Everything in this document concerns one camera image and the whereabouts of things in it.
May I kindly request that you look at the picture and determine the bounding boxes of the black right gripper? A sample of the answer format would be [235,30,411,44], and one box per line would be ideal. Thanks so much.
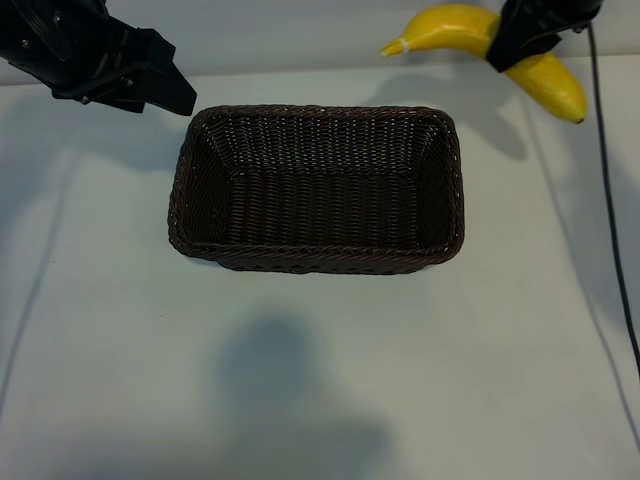
[487,0,604,74]

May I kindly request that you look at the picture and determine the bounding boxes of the dark brown wicker basket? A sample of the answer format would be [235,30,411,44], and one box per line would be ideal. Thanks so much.
[167,103,466,277]

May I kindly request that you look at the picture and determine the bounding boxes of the yellow banana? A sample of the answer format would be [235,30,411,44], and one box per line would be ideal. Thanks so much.
[379,3,589,125]

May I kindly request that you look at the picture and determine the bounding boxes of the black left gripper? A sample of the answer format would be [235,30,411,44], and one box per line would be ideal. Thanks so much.
[0,0,197,116]

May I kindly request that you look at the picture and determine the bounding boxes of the thin black cable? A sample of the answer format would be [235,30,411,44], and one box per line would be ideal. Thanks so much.
[574,22,640,382]

